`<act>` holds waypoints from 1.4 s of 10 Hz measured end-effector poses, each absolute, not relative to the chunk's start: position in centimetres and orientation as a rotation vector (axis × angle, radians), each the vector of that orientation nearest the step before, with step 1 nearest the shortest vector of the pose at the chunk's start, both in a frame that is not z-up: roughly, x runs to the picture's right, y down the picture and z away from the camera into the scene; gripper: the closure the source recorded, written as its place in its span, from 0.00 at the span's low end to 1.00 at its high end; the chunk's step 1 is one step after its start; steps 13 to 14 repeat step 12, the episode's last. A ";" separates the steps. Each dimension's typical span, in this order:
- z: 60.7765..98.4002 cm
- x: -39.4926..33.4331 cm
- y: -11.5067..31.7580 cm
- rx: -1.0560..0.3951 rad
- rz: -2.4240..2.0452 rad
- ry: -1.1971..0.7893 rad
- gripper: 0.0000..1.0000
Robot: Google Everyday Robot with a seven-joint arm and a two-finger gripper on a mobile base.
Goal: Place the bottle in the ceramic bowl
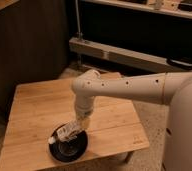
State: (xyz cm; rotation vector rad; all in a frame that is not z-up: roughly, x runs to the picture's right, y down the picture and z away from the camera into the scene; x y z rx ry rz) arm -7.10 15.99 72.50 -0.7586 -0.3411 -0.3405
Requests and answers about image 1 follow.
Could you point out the vertical metal pole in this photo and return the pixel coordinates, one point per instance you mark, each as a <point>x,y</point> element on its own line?
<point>79,32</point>

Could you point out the wooden folding table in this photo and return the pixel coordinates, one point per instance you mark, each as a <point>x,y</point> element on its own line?
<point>39,108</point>

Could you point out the wooden shelf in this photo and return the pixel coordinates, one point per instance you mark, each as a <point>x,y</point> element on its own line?
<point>168,7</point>

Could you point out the grey metal beam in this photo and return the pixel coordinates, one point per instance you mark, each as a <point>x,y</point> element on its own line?
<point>126,57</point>

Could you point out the black ceramic bowl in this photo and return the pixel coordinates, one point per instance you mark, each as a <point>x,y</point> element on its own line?
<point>68,151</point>

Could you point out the black handle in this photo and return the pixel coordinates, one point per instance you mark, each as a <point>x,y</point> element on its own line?
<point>180,63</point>

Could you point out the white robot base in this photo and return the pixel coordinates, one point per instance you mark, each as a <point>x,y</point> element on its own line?
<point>178,140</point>

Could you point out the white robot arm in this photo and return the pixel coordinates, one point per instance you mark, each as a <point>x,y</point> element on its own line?
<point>173,89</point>

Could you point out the white plastic bottle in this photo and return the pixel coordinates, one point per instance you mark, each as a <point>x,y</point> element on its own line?
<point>66,132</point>

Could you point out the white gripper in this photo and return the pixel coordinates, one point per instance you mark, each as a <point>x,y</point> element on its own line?
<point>83,121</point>

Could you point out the dark wooden cabinet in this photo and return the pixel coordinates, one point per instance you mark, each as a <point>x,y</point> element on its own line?
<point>33,45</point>

